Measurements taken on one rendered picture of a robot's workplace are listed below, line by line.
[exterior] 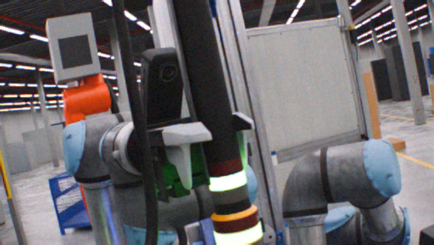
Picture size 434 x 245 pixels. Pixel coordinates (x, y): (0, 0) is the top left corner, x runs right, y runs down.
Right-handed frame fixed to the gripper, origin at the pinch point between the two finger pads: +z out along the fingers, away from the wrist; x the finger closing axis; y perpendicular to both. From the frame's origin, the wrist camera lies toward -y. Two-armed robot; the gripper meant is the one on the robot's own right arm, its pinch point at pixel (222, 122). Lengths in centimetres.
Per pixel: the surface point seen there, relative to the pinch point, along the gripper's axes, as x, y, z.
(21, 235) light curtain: 23, 120, -586
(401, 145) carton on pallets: -658, 154, -513
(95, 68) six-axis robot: -84, -58, -384
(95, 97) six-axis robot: -81, -31, -393
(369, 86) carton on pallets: -630, 29, -544
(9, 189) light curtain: 23, 55, -584
